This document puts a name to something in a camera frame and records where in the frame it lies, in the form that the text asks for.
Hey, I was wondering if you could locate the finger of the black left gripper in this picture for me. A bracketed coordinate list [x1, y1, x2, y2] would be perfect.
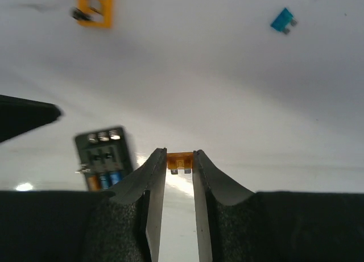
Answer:
[1, 95, 61, 142]

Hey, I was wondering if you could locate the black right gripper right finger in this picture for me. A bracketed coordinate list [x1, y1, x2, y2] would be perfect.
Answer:
[192, 150, 363, 261]

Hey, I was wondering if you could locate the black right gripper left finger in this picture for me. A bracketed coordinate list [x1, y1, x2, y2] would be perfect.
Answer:
[1, 148, 167, 261]

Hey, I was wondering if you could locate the blue blade fuse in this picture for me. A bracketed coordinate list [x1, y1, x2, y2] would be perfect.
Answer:
[98, 173, 111, 189]
[109, 170, 123, 185]
[270, 7, 298, 35]

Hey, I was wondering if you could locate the black fuse box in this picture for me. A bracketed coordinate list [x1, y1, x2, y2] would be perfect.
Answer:
[73, 126, 135, 191]

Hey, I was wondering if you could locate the orange blade fuse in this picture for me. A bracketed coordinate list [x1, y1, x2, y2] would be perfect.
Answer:
[167, 152, 193, 175]

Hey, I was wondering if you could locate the orange fuse in box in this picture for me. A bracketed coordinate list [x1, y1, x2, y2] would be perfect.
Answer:
[86, 175, 100, 191]

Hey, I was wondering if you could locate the orange terminal block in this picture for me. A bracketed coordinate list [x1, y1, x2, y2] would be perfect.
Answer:
[71, 0, 113, 29]

